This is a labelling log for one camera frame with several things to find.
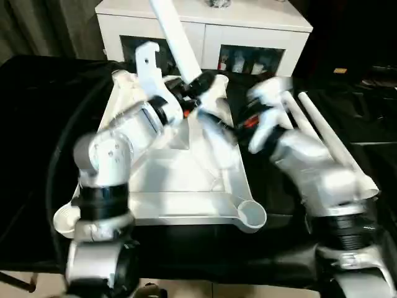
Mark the white cabinet with glass doors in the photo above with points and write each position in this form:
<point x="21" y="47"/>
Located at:
<point x="192" y="34"/>

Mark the grey curtain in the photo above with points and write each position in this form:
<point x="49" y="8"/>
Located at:
<point x="46" y="28"/>

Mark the small yellow box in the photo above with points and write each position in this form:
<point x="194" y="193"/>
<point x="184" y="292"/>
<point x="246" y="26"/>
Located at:
<point x="340" y="70"/>

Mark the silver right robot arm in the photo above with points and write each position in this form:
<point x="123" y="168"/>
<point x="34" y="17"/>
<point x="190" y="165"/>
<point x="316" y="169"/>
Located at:
<point x="310" y="161"/>

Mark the black metal stand foot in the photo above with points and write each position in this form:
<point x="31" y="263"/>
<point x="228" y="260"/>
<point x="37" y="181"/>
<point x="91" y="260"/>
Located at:
<point x="15" y="281"/>

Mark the white plastic table leg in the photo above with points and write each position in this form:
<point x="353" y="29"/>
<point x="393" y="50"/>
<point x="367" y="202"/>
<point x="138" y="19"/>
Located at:
<point x="325" y="133"/>
<point x="288" y="108"/>
<point x="176" y="40"/>

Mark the white jar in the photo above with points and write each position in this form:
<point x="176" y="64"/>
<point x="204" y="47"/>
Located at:
<point x="257" y="67"/>
<point x="238" y="63"/>

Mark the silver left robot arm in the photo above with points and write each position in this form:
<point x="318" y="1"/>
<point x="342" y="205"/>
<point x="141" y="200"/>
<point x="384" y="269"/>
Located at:
<point x="108" y="155"/>

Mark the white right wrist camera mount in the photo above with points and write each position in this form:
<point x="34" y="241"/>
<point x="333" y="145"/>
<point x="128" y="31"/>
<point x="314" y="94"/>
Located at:
<point x="270" y="90"/>

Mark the grey crumpled bundle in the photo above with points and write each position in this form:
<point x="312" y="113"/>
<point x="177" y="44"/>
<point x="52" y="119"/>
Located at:
<point x="217" y="3"/>

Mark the black mat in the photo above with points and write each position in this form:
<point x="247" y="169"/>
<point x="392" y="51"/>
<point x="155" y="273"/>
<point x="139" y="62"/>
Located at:
<point x="37" y="124"/>

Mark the white plastic table top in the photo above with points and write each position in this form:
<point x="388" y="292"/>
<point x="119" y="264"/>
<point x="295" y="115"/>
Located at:
<point x="186" y="192"/>

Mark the small red white figure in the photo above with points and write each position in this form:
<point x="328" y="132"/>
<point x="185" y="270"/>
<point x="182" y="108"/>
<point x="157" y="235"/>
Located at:
<point x="222" y="63"/>

